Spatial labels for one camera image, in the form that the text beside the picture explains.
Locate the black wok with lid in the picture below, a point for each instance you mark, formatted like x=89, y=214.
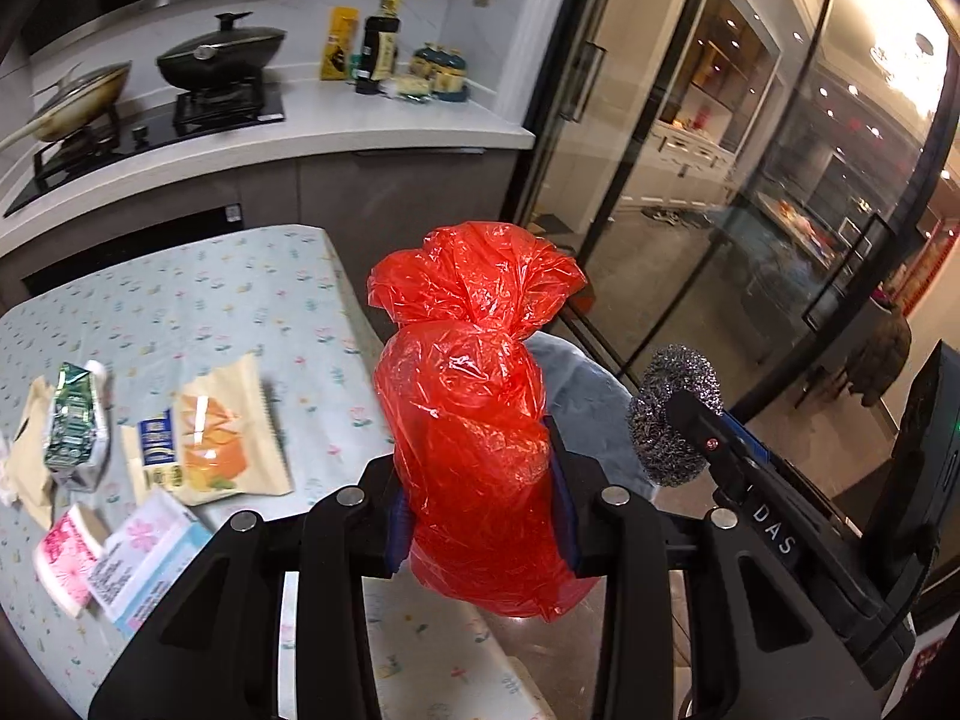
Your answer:
x=230, y=55

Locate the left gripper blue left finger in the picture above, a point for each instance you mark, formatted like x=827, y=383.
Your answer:
x=363, y=530

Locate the green patterned snack pack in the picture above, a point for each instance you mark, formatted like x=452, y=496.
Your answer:
x=76, y=436

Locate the black framed glass sliding door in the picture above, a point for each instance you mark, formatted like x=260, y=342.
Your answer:
x=737, y=175

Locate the floral patterned tablecloth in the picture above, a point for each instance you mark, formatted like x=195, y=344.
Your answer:
x=252, y=335

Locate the teal condiment jar set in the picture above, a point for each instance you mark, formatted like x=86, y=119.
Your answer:
x=445, y=71

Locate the white kitchen countertop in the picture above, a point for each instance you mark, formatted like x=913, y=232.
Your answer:
x=319, y=119

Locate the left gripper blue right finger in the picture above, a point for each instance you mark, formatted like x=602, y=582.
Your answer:
x=603, y=530

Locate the black gas stove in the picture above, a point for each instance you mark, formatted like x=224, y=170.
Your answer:
x=112, y=139

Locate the pink floral tissue pack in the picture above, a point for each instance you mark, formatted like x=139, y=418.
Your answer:
x=66, y=557

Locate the red plastic bag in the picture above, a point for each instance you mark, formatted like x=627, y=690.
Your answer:
x=466, y=403

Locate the steel wool scrubber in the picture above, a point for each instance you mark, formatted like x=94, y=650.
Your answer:
x=678, y=384

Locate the orange white snack bag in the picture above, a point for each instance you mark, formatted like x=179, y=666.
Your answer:
x=214, y=440

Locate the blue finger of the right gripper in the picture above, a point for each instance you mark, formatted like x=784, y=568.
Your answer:
x=759, y=452

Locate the dark soy sauce bottle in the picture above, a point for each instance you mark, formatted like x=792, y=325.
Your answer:
x=378, y=48

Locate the beige paper bag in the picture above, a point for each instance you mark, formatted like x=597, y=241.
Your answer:
x=30, y=476

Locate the small wrapped food packet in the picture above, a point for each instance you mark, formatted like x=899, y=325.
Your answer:
x=410, y=88

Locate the trash bin with white liner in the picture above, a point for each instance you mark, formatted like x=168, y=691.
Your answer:
x=590, y=408

